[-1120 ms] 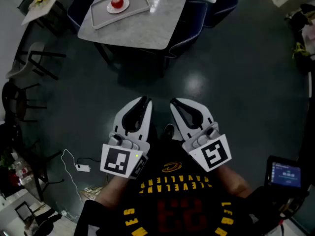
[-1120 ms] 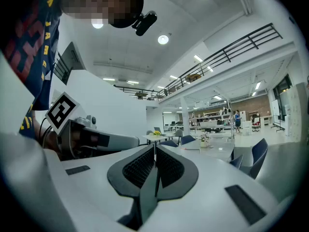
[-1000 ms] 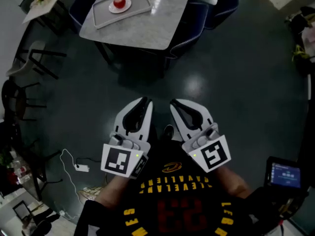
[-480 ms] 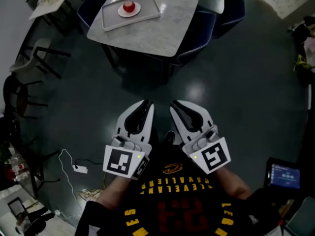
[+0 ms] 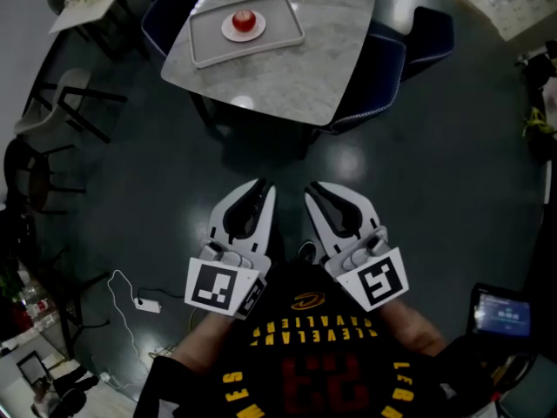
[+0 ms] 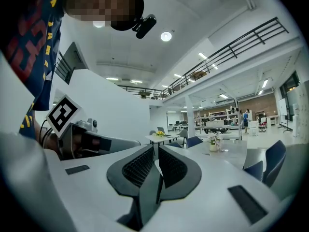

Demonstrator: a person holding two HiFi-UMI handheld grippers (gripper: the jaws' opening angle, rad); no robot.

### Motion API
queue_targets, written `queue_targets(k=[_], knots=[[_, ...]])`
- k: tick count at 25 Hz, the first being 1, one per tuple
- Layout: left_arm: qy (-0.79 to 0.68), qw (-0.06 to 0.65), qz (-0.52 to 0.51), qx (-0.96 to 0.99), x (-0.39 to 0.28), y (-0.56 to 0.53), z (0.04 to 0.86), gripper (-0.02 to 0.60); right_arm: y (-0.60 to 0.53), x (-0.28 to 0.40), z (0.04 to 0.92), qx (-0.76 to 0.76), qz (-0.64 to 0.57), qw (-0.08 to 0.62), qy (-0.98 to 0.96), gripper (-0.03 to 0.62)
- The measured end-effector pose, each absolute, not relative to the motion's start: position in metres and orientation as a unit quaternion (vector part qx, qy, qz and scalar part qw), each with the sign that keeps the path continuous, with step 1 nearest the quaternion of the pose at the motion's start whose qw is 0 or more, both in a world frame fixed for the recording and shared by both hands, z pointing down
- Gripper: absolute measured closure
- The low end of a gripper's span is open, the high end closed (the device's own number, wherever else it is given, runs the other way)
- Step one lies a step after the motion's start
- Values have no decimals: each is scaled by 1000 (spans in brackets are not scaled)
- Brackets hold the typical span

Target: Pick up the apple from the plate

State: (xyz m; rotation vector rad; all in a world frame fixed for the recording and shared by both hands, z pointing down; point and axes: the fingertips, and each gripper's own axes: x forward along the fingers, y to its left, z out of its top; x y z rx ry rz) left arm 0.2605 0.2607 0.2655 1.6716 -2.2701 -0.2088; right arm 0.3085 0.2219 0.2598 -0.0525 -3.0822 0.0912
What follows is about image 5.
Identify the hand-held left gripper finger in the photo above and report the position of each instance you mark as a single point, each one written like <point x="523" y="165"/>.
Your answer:
<point x="268" y="216"/>
<point x="226" y="207"/>

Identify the white side table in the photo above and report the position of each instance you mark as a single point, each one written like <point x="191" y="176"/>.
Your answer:
<point x="85" y="9"/>

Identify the black tablet lit screen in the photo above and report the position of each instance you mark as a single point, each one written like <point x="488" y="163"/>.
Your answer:
<point x="505" y="314"/>

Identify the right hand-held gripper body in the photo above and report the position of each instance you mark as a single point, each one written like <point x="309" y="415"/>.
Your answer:
<point x="378" y="277"/>

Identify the green potted plant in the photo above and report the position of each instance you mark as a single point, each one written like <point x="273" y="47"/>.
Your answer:
<point x="537" y="124"/>

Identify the person's dark shoe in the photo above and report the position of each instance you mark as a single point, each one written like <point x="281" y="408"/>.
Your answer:
<point x="307" y="251"/>

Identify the grey shell chair black legs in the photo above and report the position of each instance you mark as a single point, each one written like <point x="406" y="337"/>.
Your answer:
<point x="43" y="116"/>

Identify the white rectangular tray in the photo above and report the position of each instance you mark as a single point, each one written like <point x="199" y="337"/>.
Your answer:
<point x="278" y="20"/>

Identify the person's black jersey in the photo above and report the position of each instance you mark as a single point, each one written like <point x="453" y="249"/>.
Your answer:
<point x="313" y="355"/>

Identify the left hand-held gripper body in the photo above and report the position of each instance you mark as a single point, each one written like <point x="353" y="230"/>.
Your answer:
<point x="213" y="285"/>

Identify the white power adapter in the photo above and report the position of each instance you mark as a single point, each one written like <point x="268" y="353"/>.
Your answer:
<point x="148" y="305"/>

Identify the person's left forearm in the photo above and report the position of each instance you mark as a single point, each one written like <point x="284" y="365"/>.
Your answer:
<point x="200" y="346"/>

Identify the dark blue upholstered chair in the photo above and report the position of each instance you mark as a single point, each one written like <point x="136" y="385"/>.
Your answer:
<point x="428" y="42"/>
<point x="370" y="85"/>
<point x="167" y="13"/>

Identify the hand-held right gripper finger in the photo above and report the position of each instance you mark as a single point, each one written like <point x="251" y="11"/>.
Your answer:
<point x="320" y="222"/>
<point x="354" y="207"/>

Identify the red apple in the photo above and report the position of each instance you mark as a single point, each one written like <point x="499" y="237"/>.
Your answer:
<point x="243" y="21"/>

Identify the black round stool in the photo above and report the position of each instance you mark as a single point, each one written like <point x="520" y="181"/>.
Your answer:
<point x="26" y="168"/>

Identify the light speckled counter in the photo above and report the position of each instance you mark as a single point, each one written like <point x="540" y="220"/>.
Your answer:
<point x="518" y="11"/>

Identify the person's right forearm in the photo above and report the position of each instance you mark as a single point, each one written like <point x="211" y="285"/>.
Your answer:
<point x="413" y="327"/>

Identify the white round plate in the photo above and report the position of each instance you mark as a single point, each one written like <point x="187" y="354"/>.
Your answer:
<point x="257" y="31"/>

